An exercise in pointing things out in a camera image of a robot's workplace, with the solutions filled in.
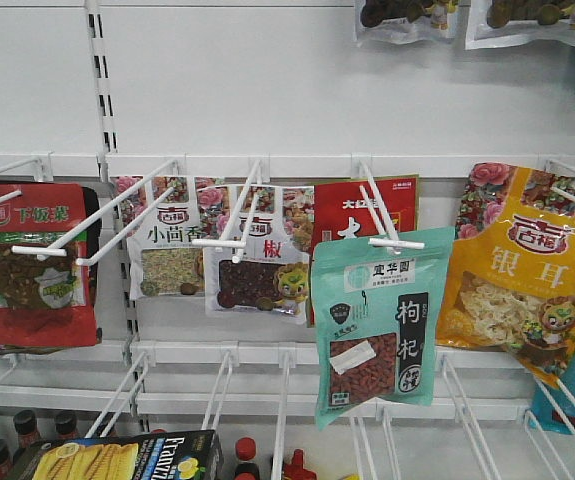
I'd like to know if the white fennel seed pouch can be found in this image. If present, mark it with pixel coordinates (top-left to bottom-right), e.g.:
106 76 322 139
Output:
126 176 227 300

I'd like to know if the red pickled vegetable pouch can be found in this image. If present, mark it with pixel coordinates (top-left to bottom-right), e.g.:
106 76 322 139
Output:
0 182 102 349

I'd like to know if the white peg hook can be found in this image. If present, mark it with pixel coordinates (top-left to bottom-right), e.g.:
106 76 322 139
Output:
192 160 263 264
0 153 83 260
12 158 180 267
356 155 425 255

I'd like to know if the red cap sauce bottle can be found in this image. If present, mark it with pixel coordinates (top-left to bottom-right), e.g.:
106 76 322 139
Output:
234 437 260 480

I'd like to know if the white peppercorn pouch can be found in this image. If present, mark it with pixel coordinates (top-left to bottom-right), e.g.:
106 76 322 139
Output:
203 184 314 325

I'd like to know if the white slotted shelf upright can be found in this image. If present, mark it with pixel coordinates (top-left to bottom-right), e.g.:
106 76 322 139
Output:
85 0 118 153

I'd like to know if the teal goji berry pouch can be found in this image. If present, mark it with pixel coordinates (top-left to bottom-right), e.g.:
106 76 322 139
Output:
310 227 454 429

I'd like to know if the dark pouch behind red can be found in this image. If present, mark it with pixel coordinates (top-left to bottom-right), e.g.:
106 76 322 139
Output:
0 180 103 356

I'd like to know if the red sauce squeeze pouch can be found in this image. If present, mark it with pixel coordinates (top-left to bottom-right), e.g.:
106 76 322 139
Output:
282 449 317 480

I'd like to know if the white dried fruit pouch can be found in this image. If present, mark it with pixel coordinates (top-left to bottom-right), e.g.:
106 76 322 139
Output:
465 0 575 50
354 0 459 45

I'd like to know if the yellow white fungus pouch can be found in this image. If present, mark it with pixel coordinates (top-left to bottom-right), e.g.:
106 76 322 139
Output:
436 162 575 386

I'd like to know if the white dried fruit pouch right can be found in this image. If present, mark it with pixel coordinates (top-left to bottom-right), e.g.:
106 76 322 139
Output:
465 0 575 50

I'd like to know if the black Franzzi cookie box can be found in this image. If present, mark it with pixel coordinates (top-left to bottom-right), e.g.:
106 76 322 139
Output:
8 430 223 480

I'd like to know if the white dried fruit pouch left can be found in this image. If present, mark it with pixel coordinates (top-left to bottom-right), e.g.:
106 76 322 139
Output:
354 0 459 45

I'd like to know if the white peg hook far left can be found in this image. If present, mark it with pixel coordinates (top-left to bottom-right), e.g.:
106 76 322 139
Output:
0 153 83 260

